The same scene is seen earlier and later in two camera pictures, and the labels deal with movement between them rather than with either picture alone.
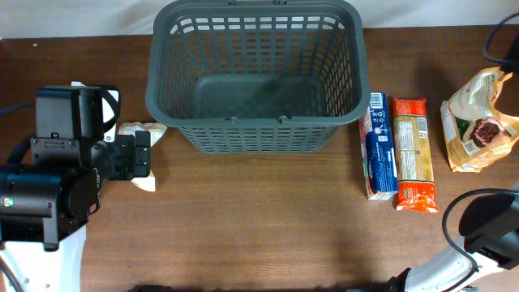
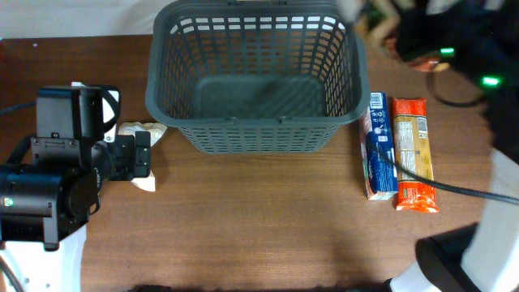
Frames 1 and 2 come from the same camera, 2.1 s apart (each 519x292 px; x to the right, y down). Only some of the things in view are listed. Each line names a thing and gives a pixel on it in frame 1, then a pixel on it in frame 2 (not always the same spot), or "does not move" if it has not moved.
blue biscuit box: [379, 148] does not move
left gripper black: [135, 156] does not move
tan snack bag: [476, 134] to [395, 8]
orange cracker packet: [416, 187] does not move
